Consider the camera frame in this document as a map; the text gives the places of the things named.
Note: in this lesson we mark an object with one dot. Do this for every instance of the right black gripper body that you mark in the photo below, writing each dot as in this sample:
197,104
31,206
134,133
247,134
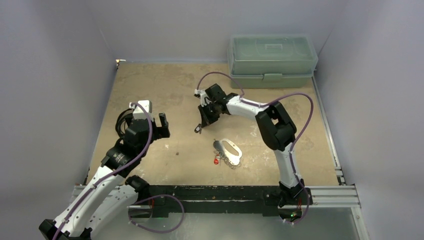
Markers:
206,112

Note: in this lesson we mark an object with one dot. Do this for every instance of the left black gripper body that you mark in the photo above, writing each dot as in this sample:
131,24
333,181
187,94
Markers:
158,132

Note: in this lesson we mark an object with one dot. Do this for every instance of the small key fob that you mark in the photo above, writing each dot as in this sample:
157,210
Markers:
198,129

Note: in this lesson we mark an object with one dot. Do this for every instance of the silver foot-shaped keyring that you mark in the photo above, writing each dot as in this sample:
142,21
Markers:
227,151

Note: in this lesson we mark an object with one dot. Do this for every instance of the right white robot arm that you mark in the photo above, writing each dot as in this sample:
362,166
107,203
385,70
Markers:
276,127

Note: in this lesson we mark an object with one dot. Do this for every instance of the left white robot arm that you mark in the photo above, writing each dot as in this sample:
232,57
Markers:
111,188

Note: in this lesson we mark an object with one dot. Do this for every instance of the green plastic storage box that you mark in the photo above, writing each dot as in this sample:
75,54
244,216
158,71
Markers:
270,61

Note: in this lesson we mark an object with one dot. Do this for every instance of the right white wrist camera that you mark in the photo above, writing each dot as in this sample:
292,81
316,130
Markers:
200,94

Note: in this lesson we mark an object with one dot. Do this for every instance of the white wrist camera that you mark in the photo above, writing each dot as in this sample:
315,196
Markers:
200,94
141,109

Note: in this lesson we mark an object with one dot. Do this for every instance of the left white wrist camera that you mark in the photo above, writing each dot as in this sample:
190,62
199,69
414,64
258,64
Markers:
141,109

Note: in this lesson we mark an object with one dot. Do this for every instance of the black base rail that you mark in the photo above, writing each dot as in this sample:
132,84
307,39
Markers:
208,199

